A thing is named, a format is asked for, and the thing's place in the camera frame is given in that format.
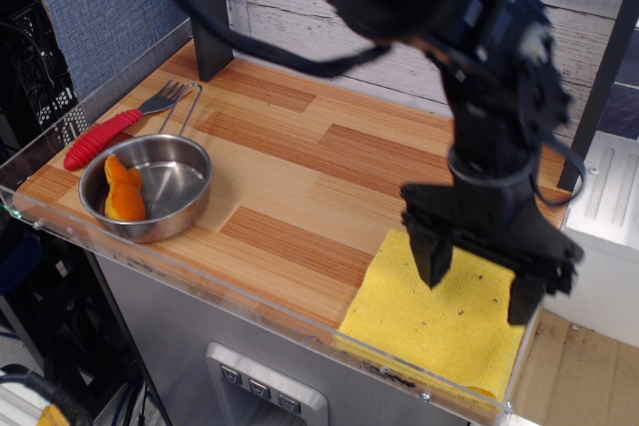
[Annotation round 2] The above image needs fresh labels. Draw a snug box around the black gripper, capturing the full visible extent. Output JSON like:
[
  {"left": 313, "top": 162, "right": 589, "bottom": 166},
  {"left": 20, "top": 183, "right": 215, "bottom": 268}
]
[{"left": 400, "top": 148, "right": 583, "bottom": 325}]

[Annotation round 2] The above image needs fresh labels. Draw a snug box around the yellow cloth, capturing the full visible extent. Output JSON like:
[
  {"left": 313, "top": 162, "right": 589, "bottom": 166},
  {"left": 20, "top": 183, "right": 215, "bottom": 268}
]
[{"left": 333, "top": 229, "right": 525, "bottom": 403}]

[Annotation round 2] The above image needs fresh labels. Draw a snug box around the metal bowl with wire handle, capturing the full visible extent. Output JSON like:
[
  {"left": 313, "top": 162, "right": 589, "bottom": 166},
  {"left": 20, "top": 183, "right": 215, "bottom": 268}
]
[{"left": 78, "top": 82, "right": 213, "bottom": 244}]

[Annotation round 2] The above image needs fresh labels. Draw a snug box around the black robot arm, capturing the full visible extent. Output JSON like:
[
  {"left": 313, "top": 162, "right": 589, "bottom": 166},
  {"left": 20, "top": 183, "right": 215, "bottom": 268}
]
[{"left": 328, "top": 0, "right": 583, "bottom": 325}]

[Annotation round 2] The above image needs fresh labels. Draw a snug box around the orange toy in bowl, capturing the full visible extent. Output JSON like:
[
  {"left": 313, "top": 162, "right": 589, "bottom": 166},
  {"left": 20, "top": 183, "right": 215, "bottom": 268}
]
[{"left": 104, "top": 155, "right": 147, "bottom": 221}]

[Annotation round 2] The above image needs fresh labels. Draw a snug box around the white ribbed appliance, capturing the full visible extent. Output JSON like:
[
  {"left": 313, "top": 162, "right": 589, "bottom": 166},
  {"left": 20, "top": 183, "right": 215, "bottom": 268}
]
[{"left": 544, "top": 132, "right": 638, "bottom": 346}]

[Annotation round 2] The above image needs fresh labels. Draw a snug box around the silver panel with buttons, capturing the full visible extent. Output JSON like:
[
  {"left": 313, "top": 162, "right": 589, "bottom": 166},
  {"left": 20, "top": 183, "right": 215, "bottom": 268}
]
[{"left": 206, "top": 342, "right": 329, "bottom": 425}]

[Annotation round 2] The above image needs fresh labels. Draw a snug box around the orange object bottom left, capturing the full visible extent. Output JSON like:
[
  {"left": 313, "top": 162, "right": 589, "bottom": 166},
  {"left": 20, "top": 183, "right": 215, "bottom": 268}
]
[{"left": 36, "top": 404, "right": 71, "bottom": 426}]

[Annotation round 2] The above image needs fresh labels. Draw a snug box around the blue fabric divider panel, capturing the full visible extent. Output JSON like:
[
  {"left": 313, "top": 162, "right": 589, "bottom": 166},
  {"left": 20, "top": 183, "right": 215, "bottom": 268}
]
[{"left": 41, "top": 0, "right": 191, "bottom": 100}]

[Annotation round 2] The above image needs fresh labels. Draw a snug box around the dark right frame post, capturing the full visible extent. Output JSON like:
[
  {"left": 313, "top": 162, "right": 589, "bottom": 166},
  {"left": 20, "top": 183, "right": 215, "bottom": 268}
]
[{"left": 556, "top": 0, "right": 639, "bottom": 193}]

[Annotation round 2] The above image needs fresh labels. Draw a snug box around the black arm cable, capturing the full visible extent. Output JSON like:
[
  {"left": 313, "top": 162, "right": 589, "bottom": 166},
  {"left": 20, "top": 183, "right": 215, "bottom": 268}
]
[{"left": 137, "top": 0, "right": 395, "bottom": 79}]

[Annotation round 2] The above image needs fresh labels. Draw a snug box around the fork with red handle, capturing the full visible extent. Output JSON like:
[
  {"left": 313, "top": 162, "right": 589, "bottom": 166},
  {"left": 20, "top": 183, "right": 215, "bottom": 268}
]
[{"left": 63, "top": 80, "right": 186, "bottom": 171}]

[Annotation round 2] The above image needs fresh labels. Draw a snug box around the black crate with cables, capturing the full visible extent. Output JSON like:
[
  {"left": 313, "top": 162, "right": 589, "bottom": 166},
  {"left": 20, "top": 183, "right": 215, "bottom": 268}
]
[{"left": 1, "top": 0, "right": 78, "bottom": 162}]

